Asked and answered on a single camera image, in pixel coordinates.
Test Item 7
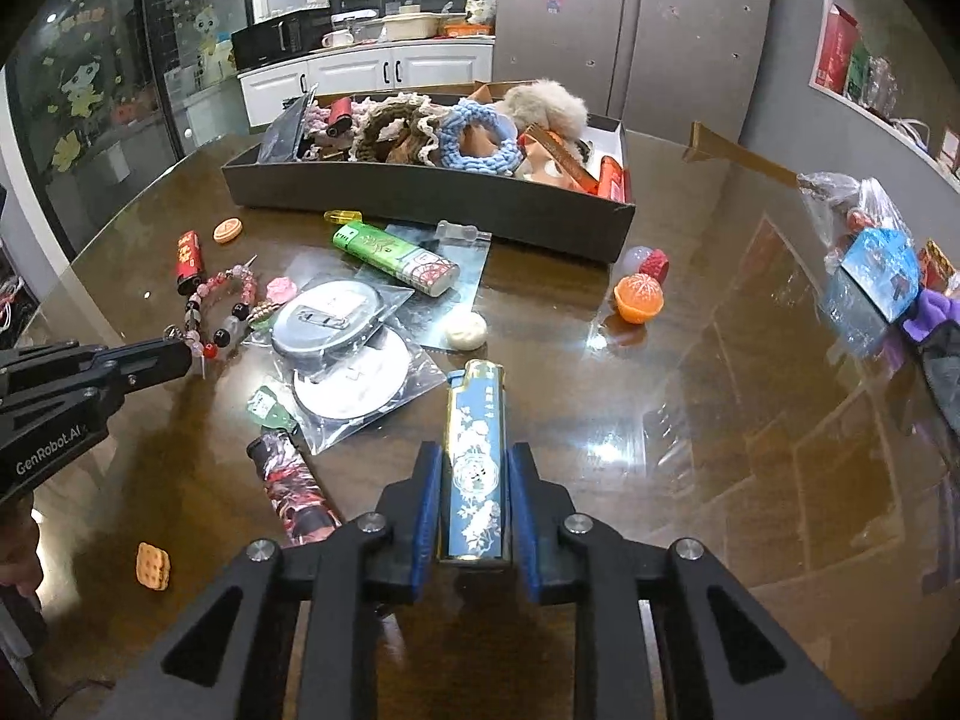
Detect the clear plastic bag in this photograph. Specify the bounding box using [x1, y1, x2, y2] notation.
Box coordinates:
[796, 171, 920, 271]

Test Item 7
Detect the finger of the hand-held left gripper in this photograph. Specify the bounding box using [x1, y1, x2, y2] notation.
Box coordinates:
[0, 358, 194, 430]
[0, 339, 193, 389]

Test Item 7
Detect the pink black bead bracelet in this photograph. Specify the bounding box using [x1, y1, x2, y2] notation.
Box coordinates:
[166, 255, 260, 361]

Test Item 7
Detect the small red lighter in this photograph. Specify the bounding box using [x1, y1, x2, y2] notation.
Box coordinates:
[176, 231, 207, 293]

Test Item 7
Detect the white round badge in bag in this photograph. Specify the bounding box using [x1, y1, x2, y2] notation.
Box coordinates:
[292, 330, 412, 421]

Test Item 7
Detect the white kitchen cabinet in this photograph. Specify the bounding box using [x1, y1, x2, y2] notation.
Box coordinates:
[238, 37, 496, 128]

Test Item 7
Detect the dark photo card in sleeve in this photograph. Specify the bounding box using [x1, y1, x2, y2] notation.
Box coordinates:
[386, 225, 492, 350]

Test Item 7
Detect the blue crochet scrunchie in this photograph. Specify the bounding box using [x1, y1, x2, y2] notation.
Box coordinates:
[439, 99, 520, 170]

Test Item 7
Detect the orange waffle biscuit charm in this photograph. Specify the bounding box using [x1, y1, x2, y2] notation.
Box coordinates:
[135, 541, 170, 592]

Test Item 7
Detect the wooden comb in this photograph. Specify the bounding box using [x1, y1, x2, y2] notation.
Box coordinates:
[525, 127, 601, 192]

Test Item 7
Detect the brown cardboard strip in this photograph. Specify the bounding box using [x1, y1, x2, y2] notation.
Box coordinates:
[682, 121, 800, 188]

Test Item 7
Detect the green box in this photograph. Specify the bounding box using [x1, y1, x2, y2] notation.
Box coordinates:
[846, 41, 872, 98]

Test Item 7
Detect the grey refrigerator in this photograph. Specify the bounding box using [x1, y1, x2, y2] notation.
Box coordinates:
[493, 0, 777, 132]

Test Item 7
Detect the purple cloth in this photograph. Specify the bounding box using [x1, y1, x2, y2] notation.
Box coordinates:
[900, 286, 960, 346]

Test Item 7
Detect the green lighter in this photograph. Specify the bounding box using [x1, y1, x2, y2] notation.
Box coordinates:
[332, 223, 460, 295]

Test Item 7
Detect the silver round badge in bag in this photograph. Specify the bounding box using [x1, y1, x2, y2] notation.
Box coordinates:
[271, 279, 391, 372]

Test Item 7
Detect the black storage box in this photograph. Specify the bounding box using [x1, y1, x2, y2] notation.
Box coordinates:
[221, 79, 637, 263]

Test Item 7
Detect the person's left hand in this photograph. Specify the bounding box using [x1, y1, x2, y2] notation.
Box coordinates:
[0, 504, 47, 595]

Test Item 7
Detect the orange lighter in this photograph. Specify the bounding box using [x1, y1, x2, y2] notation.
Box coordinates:
[596, 156, 629, 203]

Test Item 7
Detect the black microwave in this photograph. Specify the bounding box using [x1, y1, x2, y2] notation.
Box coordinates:
[231, 9, 331, 70]

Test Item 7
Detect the green tag charm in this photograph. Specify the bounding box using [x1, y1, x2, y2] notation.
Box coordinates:
[247, 384, 297, 432]

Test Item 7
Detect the red yellow packet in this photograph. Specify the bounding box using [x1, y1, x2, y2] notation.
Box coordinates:
[921, 238, 957, 293]

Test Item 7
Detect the beige fur pompom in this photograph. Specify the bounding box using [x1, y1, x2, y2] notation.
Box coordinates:
[501, 79, 590, 140]

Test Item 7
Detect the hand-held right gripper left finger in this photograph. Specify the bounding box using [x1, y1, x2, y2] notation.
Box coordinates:
[97, 441, 445, 720]

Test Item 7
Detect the cream basin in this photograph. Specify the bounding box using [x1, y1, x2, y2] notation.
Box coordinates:
[381, 13, 440, 40]

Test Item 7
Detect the glass door with cartoon stickers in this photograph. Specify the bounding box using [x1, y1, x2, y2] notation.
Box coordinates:
[0, 0, 248, 211]

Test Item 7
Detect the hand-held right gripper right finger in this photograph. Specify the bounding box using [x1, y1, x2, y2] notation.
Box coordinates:
[504, 441, 856, 720]

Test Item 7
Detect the blue printed box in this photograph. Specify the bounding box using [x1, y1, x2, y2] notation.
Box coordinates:
[838, 229, 922, 323]

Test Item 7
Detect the dark red patterned lighter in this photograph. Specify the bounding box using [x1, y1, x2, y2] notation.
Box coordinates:
[246, 431, 342, 548]

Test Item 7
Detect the blue floral lighter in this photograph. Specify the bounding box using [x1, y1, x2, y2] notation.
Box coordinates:
[437, 360, 511, 567]

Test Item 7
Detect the dark cloth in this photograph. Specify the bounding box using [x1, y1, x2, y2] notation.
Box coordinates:
[919, 322, 960, 421]

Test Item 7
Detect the brown crochet scrunchie white lace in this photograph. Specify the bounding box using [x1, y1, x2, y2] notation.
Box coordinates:
[349, 94, 451, 166]

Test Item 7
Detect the orange tangerine charm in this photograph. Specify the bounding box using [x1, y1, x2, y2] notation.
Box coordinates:
[613, 274, 668, 325]

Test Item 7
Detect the brown glossy desktop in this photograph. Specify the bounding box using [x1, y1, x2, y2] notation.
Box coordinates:
[0, 82, 960, 720]

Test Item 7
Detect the pink ball red base charm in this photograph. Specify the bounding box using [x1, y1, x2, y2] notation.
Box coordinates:
[624, 246, 671, 280]

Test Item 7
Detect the red box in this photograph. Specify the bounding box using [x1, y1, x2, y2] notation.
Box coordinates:
[816, 6, 858, 91]

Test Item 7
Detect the white bun charm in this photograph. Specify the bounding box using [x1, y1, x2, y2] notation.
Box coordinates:
[444, 313, 488, 351]

